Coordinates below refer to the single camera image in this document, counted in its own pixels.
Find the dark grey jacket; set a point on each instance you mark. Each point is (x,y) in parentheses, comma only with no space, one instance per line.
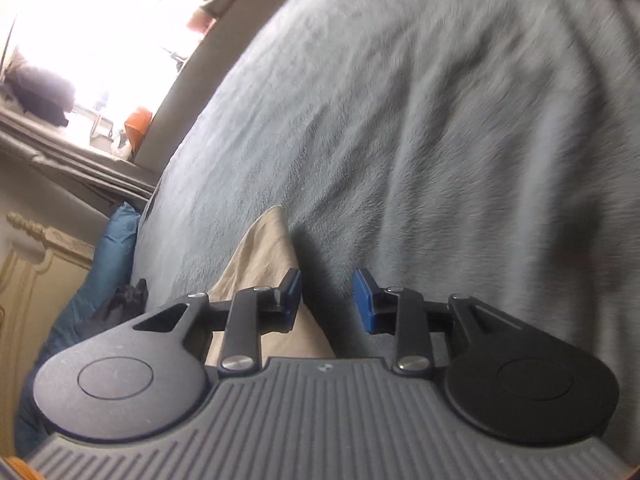
(127,303)

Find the black bag on sill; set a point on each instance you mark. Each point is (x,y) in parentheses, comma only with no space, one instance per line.
(44,94)

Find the orange bag on sill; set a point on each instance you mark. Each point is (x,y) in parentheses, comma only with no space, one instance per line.
(136,125)

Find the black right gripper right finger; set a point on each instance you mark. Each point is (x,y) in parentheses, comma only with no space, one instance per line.
(500,375)

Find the cream carved headboard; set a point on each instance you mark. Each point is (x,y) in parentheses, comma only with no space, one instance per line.
(34,291)

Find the grey fleece bed blanket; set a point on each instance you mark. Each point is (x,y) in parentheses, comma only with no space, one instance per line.
(489,147)

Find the beige khaki trousers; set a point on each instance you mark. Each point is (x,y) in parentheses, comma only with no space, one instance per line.
(262,258)

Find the teal blue pillow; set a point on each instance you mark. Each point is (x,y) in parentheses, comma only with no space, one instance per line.
(111,267)

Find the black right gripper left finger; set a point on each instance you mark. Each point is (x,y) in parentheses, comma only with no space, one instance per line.
(150,374)

